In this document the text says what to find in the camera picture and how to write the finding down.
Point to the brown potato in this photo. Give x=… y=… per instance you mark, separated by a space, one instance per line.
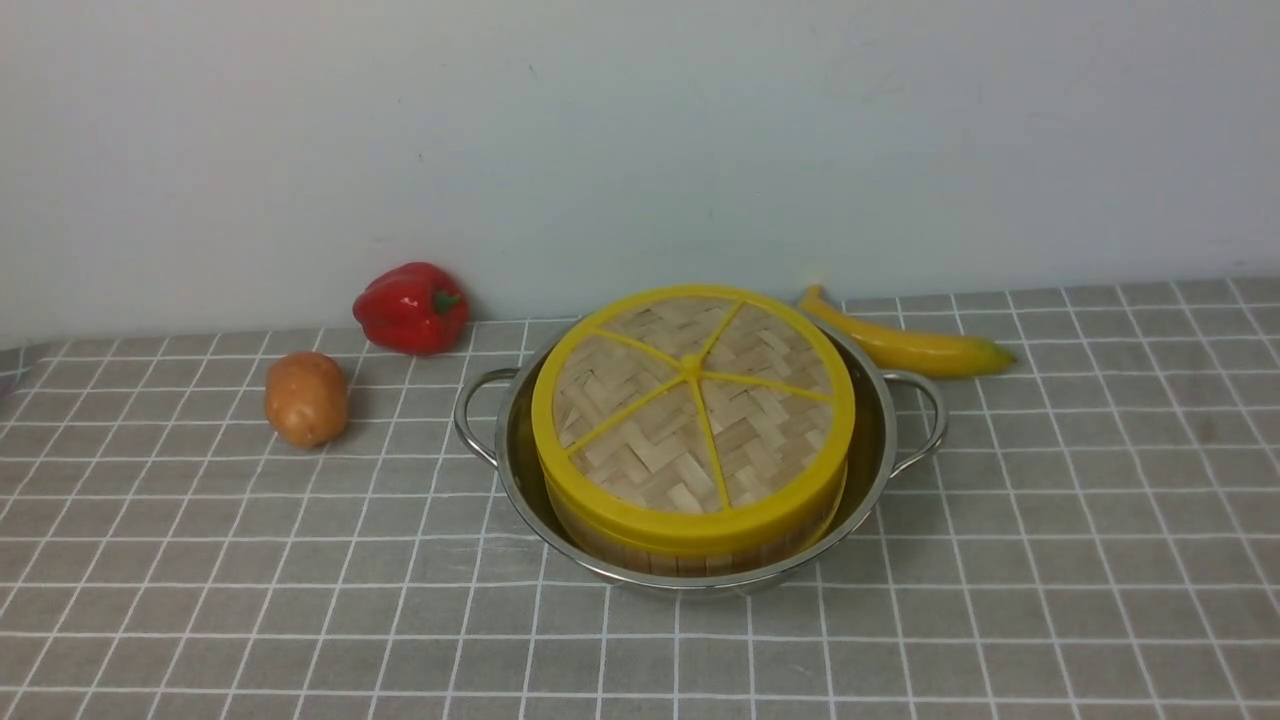
x=306 y=399

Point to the stainless steel pot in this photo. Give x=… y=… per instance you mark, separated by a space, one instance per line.
x=873 y=462

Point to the red bell pepper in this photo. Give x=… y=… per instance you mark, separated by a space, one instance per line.
x=416 y=309

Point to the yellow woven steamer lid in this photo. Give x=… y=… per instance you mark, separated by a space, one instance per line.
x=691 y=381

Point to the yellow bamboo steamer basket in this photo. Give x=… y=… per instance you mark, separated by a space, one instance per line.
x=704 y=527

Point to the grey checkered tablecloth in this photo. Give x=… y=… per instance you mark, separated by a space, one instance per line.
x=1097 y=540

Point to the yellow banana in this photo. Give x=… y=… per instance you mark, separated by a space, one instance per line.
x=940 y=356

